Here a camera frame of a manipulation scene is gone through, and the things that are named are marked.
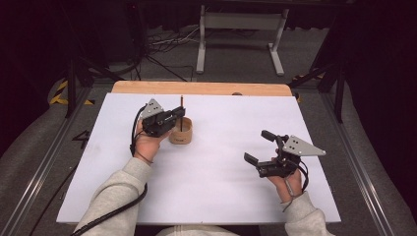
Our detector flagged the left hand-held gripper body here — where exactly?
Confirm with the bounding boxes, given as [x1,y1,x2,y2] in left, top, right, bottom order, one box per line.
[139,97,177,138]

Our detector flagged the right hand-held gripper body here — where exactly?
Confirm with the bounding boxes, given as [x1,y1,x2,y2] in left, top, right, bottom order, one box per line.
[256,134,328,180]

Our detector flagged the round wooden pen holder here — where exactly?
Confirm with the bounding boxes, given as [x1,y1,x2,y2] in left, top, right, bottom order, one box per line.
[168,117,194,146]

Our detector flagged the person's left hand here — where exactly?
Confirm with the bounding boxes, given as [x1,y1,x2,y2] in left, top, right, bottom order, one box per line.
[133,119,172,164]

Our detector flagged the person's right hand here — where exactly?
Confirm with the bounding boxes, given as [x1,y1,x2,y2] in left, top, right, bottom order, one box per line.
[267,156,304,204]

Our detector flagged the white board sheet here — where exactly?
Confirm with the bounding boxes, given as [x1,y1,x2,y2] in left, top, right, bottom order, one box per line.
[56,92,342,226]

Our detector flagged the white metal stand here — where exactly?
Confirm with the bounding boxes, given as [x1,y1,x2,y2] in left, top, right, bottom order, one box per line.
[195,4,290,77]

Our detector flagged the black tripod stand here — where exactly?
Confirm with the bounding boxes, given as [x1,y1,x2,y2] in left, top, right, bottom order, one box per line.
[288,58,347,124]
[63,53,126,119]

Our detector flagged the person's torso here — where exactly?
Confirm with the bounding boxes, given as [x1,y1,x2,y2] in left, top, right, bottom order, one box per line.
[155,224,242,236]

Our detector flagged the yellow black floor tape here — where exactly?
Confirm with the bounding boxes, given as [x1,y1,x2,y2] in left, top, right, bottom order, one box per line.
[48,80,96,106]

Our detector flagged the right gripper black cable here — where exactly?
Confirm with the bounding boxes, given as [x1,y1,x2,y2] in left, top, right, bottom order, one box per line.
[296,159,311,193]

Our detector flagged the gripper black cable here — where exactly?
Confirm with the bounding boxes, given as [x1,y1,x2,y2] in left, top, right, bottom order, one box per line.
[296,159,311,193]
[70,105,149,236]

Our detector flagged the bundle of floor cables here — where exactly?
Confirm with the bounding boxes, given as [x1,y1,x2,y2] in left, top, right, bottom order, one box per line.
[144,25,202,83]

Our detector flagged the aluminium floor rail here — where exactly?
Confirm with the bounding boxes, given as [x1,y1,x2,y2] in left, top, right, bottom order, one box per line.
[319,91,399,236]
[0,87,93,236]

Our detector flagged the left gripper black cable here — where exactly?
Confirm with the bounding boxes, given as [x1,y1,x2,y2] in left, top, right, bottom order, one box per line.
[70,105,149,236]

